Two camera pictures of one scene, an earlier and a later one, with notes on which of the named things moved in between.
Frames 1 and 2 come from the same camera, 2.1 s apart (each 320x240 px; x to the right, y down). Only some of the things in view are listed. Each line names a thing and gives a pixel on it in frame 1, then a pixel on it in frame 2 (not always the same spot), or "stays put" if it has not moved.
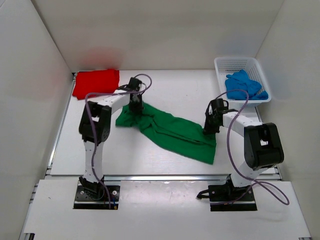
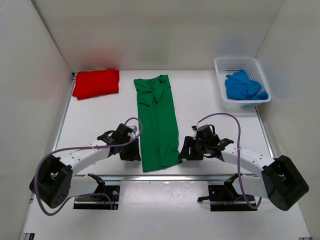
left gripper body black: x=137 y=106 → x=130 y=150
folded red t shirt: x=87 y=82 stays put
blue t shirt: x=239 y=80 stays put
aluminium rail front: x=158 y=177 stays put
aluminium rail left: x=50 y=161 stays put
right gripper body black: x=209 y=127 → x=197 y=149
